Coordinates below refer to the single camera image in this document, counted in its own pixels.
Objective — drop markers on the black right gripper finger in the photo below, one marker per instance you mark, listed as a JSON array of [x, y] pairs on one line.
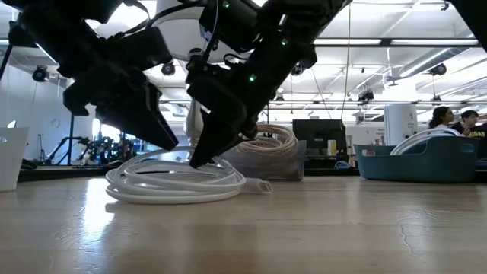
[[217, 141]]

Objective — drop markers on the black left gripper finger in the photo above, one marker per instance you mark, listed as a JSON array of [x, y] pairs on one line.
[[141, 118]]

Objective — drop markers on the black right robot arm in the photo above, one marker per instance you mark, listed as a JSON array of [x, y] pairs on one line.
[[300, 23]]

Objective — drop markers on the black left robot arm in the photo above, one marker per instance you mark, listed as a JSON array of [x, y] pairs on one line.
[[57, 34]]

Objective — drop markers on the dark machine with green lights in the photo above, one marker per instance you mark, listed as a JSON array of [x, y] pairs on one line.
[[110, 152]]

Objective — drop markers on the black pipe gantry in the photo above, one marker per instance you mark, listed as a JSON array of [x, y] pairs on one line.
[[71, 133]]

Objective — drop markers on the grey translucent plastic bin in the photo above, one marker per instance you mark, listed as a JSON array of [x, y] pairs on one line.
[[281, 163]]

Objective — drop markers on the black monitor back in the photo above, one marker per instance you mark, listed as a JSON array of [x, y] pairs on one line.
[[319, 137]]

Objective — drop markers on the yellow white cup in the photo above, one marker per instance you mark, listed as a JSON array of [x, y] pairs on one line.
[[331, 147]]

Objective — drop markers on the white plastic bin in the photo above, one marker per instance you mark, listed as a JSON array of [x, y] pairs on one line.
[[11, 160]]

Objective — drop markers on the white round pillar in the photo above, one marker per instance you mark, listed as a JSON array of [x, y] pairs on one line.
[[399, 125]]

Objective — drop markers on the teal blue plastic bin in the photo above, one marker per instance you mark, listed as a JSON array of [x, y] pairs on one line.
[[418, 163]]

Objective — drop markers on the person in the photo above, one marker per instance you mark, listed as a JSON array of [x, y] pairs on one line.
[[441, 118], [472, 125]]

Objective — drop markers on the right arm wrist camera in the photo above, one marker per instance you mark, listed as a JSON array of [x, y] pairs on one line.
[[205, 70]]

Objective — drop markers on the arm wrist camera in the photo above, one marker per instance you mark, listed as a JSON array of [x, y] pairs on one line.
[[205, 70], [144, 49]]

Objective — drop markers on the black ceiling camera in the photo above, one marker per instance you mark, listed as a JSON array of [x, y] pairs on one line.
[[168, 68], [438, 69], [366, 96], [40, 74]]

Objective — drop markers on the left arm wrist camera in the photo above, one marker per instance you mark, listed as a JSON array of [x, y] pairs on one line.
[[144, 49]]

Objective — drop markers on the black aluminium table frame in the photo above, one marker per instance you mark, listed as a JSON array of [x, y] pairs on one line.
[[57, 173]]

